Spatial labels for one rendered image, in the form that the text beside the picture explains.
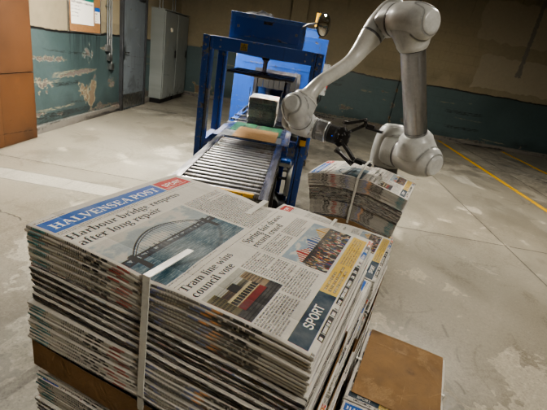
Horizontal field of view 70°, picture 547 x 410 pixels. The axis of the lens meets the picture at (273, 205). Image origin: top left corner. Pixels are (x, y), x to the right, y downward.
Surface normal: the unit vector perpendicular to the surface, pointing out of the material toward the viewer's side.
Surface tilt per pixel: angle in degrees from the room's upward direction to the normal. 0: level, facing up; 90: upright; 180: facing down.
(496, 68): 90
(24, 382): 0
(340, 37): 90
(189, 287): 0
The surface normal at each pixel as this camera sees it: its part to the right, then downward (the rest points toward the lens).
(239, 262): 0.16, -0.91
